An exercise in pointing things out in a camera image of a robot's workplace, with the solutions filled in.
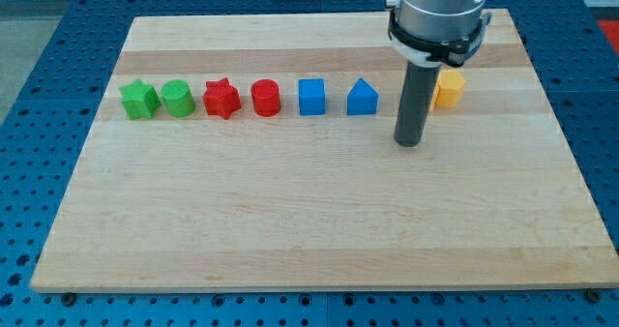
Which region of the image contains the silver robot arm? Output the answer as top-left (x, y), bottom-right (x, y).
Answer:
top-left (385, 0), bottom-right (491, 68)

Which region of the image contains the blue triangle block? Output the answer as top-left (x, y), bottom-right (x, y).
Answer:
top-left (346, 78), bottom-right (379, 115)

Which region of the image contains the yellow hexagon block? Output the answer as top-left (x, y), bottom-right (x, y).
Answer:
top-left (434, 70), bottom-right (466, 108)

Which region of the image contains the blue cube block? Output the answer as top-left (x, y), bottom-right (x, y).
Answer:
top-left (298, 78), bottom-right (326, 116)

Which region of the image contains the red cylinder block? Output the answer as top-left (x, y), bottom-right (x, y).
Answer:
top-left (251, 79), bottom-right (281, 117)

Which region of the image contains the red star block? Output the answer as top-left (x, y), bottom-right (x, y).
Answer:
top-left (202, 77), bottom-right (242, 120)

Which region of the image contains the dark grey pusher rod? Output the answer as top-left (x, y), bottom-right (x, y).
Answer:
top-left (394, 63), bottom-right (440, 147)

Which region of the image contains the green cylinder block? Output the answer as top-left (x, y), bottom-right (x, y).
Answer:
top-left (161, 79), bottom-right (195, 118)

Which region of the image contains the green star block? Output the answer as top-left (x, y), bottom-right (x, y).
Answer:
top-left (119, 78), bottom-right (161, 120)

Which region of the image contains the wooden board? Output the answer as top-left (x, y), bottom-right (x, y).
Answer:
top-left (30, 9), bottom-right (618, 293)

